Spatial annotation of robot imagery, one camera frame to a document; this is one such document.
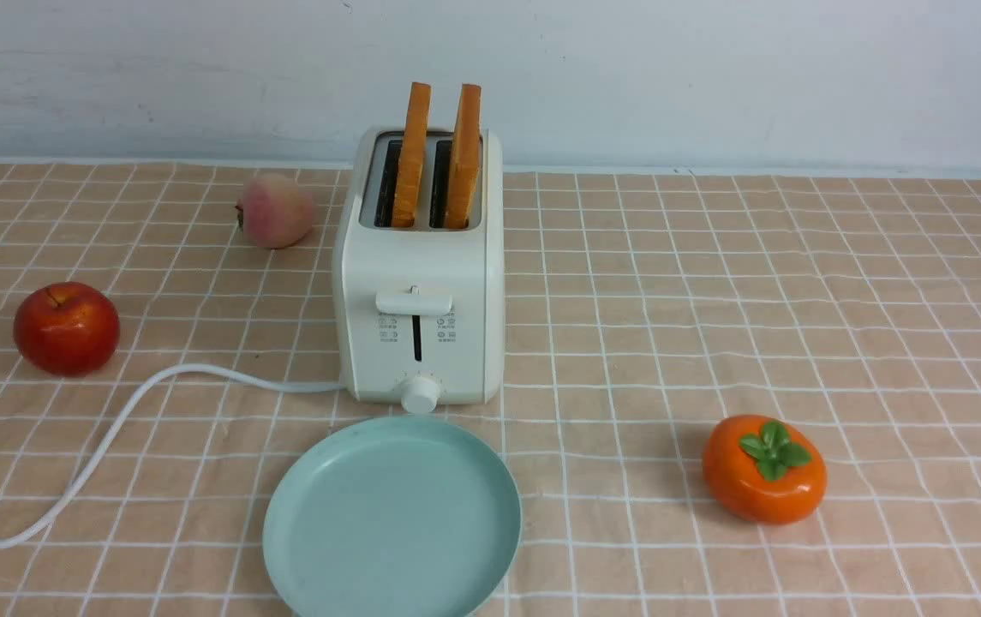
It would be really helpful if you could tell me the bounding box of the toast slice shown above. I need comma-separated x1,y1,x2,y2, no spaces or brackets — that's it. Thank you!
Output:
391,81,431,228
446,83,482,230

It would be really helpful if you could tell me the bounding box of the white two-slot toaster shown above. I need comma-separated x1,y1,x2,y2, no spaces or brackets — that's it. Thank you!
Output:
331,126,505,414

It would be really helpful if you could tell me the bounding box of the light blue round plate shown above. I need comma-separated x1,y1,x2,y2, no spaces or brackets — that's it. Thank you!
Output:
262,415,523,616

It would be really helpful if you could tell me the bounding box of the pink peach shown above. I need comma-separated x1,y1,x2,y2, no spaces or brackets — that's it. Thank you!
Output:
236,173,314,249

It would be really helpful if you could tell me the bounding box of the orange persimmon with green leaves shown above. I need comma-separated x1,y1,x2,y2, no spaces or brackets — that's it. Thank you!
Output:
702,414,829,524

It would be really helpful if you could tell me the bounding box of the beige checkered tablecloth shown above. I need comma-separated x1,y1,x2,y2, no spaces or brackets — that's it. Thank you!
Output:
0,163,981,616

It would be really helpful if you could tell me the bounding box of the red apple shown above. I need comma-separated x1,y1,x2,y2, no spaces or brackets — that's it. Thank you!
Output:
12,281,121,376

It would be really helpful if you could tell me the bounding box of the white power cable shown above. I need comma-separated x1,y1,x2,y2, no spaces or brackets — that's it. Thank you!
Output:
0,363,344,549

